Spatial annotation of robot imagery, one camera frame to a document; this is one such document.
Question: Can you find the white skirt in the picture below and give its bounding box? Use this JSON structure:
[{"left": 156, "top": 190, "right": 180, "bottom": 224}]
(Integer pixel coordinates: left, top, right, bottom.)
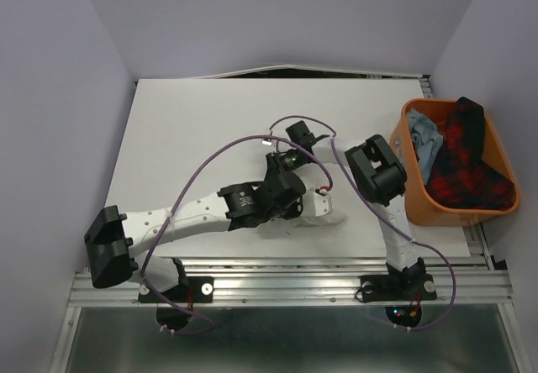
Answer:
[{"left": 256, "top": 166, "right": 347, "bottom": 239}]

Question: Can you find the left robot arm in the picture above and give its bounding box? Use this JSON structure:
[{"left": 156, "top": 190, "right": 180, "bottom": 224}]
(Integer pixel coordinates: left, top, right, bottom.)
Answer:
[{"left": 84, "top": 172, "right": 307, "bottom": 301}]

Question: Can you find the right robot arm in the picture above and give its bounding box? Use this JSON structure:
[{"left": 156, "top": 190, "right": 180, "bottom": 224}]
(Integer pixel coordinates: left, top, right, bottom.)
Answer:
[{"left": 262, "top": 118, "right": 419, "bottom": 297}]

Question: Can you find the orange plastic basket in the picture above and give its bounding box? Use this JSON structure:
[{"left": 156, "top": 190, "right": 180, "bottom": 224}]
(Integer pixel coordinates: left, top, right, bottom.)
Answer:
[{"left": 390, "top": 98, "right": 520, "bottom": 227}]

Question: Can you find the light blue skirt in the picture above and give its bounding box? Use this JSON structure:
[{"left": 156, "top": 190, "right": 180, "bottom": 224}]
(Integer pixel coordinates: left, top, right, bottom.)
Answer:
[{"left": 406, "top": 108, "right": 444, "bottom": 171}]

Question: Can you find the red black plaid skirt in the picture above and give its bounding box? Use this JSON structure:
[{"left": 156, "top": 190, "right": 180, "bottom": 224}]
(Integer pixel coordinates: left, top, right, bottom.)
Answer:
[{"left": 425, "top": 97, "right": 514, "bottom": 211}]

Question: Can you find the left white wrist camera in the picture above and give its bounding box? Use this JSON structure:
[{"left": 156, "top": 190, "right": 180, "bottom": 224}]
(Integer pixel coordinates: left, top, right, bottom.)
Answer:
[{"left": 301, "top": 189, "right": 333, "bottom": 218}]

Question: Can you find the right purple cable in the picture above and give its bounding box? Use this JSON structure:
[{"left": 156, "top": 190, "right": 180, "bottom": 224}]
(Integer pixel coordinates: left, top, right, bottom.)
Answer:
[{"left": 266, "top": 115, "right": 456, "bottom": 333}]

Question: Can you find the aluminium frame rail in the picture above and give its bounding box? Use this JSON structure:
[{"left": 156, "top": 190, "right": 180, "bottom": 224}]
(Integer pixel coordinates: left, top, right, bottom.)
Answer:
[{"left": 66, "top": 256, "right": 516, "bottom": 307}]

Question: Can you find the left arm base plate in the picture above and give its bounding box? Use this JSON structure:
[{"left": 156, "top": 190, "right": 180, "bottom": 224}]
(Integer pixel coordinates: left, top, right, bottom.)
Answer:
[{"left": 138, "top": 276, "right": 214, "bottom": 304}]

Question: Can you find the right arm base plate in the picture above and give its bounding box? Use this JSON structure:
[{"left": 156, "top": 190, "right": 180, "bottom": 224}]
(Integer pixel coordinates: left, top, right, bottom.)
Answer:
[{"left": 355, "top": 274, "right": 437, "bottom": 303}]

